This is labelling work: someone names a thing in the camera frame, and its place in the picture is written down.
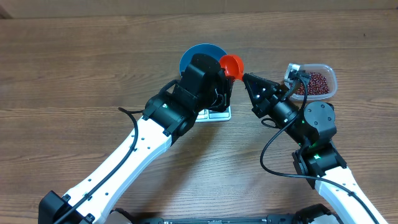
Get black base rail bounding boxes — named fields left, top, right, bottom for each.
left=105, top=203, right=343, bottom=224

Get red measuring scoop blue handle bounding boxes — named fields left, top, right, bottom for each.
left=219, top=54, right=244, bottom=81

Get white digital kitchen scale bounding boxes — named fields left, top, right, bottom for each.
left=195, top=106, right=232, bottom=123

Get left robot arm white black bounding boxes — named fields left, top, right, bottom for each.
left=38, top=53, right=233, bottom=223

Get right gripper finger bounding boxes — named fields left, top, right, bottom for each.
left=243, top=73, right=258, bottom=105
left=251, top=73, right=280, bottom=92

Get clear plastic container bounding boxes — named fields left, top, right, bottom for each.
left=284, top=63, right=338, bottom=101

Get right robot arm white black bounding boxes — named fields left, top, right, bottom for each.
left=242, top=73, right=386, bottom=223

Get red adzuki beans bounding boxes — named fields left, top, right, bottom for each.
left=307, top=72, right=330, bottom=95

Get blue plastic bowl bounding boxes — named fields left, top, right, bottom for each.
left=179, top=43, right=227, bottom=75

